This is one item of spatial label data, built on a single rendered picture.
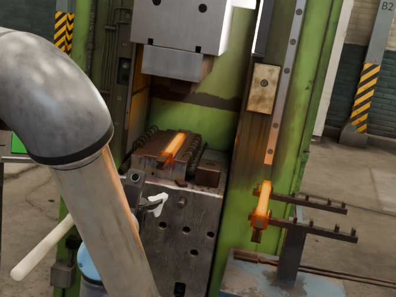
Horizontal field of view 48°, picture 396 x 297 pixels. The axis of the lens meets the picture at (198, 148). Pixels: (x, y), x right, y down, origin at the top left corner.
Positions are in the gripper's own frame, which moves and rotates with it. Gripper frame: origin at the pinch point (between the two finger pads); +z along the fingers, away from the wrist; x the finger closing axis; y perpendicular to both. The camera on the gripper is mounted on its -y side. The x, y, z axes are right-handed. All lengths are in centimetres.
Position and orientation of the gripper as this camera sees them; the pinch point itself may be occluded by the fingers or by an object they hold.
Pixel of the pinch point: (143, 188)
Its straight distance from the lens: 124.4
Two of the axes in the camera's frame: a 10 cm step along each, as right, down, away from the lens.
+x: 9.8, 1.8, -0.8
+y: -1.5, 9.5, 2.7
